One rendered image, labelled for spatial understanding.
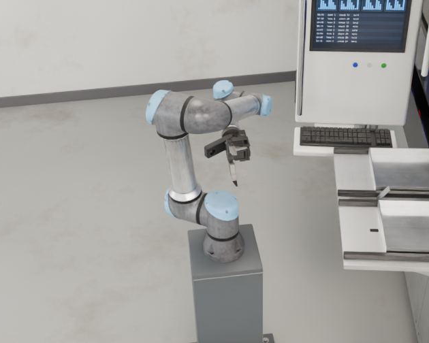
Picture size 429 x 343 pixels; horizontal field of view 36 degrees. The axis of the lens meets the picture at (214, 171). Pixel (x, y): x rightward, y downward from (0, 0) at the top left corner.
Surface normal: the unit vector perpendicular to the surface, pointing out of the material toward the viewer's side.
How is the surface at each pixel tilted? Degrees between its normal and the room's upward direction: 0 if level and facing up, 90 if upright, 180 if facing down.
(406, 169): 0
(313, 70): 90
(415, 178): 0
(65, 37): 90
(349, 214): 0
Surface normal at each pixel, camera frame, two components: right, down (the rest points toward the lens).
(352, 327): -0.04, -0.81
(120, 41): 0.11, 0.58
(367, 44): -0.13, 0.59
